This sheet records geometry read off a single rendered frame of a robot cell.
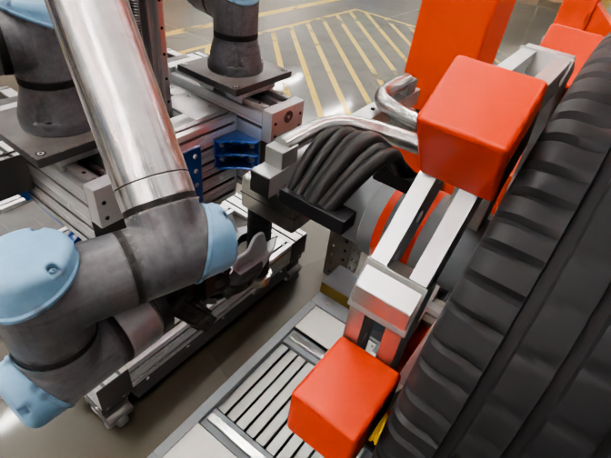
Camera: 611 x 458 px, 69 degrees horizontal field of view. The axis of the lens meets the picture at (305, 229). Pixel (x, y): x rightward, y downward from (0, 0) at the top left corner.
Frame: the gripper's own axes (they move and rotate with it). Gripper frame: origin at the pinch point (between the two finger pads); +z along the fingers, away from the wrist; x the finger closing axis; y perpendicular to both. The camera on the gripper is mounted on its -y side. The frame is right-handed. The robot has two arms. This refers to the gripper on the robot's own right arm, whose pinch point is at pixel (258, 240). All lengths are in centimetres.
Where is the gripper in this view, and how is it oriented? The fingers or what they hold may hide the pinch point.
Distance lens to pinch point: 66.5
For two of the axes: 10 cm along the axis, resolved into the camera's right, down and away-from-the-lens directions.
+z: 5.9, -4.6, 6.6
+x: -8.0, -4.5, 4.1
